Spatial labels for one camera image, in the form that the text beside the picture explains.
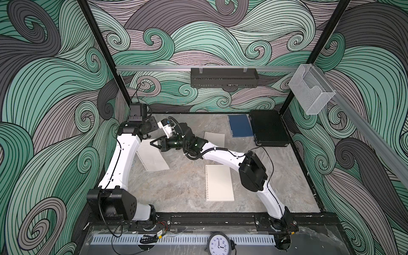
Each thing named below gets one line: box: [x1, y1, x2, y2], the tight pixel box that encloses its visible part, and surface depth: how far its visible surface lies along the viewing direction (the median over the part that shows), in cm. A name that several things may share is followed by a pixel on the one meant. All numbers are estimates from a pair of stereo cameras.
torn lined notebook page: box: [136, 138, 170, 172], surface depth 79 cm
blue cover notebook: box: [227, 114, 254, 138], surface depth 116 cm
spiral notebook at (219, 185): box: [205, 164, 235, 202], surface depth 85 cm
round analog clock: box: [204, 231, 237, 255], surface depth 67 cm
